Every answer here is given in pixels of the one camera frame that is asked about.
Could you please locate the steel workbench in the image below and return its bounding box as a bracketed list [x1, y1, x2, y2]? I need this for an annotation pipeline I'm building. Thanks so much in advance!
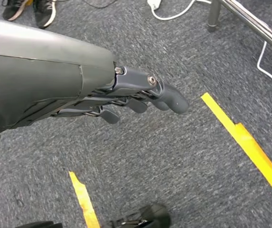
[207, 0, 272, 59]

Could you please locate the white cable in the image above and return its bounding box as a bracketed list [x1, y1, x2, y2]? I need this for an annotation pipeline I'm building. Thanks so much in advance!
[150, 0, 272, 95]

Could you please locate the dark robot left foot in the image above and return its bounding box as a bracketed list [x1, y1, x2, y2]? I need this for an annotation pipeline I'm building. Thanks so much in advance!
[105, 204, 171, 228]

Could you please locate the person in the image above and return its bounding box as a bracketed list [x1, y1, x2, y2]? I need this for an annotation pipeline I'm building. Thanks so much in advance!
[1, 0, 57, 29]

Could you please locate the white power strip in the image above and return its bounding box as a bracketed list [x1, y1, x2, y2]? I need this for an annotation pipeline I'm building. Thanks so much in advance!
[147, 0, 162, 10]

